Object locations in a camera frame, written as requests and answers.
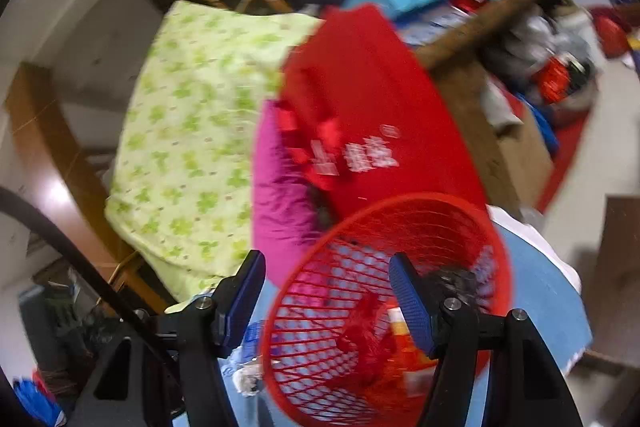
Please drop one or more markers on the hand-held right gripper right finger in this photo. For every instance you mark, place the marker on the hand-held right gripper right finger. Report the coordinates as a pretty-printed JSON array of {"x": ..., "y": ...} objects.
[{"x": 407, "y": 302}]

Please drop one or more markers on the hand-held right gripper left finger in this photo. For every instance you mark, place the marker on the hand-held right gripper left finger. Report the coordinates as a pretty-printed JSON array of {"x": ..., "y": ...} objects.
[{"x": 250, "y": 289}]

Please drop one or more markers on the red mesh plastic basket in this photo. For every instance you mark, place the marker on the red mesh plastic basket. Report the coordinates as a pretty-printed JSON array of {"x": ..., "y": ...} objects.
[{"x": 450, "y": 217}]

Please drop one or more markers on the red crumpled wrapper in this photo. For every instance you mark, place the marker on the red crumpled wrapper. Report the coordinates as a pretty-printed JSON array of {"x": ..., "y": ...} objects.
[{"x": 367, "y": 337}]

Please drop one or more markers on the clear plastic wrapper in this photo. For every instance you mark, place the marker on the clear plastic wrapper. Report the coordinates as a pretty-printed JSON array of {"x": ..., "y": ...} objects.
[{"x": 247, "y": 372}]

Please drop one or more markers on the magenta pillow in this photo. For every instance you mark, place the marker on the magenta pillow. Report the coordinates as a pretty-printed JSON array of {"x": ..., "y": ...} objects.
[{"x": 280, "y": 207}]

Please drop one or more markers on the light blue bed sheet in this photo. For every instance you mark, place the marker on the light blue bed sheet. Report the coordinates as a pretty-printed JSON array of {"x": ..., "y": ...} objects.
[{"x": 540, "y": 287}]

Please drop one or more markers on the white sheet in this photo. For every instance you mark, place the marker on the white sheet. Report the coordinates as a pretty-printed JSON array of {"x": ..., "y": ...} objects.
[{"x": 535, "y": 237}]

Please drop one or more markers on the green clover print quilt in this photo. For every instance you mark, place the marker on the green clover print quilt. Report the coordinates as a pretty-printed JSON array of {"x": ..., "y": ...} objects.
[{"x": 200, "y": 132}]

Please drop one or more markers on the brown cardboard box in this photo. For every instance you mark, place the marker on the brown cardboard box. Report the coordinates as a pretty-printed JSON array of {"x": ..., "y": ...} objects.
[{"x": 500, "y": 157}]

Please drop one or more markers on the red tote bag white print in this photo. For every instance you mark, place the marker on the red tote bag white print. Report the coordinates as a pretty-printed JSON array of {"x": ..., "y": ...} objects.
[{"x": 380, "y": 97}]

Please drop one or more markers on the dark wooden furniture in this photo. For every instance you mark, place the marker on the dark wooden furniture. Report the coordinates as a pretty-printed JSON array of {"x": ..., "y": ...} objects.
[{"x": 617, "y": 277}]

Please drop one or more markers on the brown wooden cabinet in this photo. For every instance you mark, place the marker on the brown wooden cabinet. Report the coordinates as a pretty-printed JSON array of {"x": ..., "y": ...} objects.
[{"x": 45, "y": 157}]

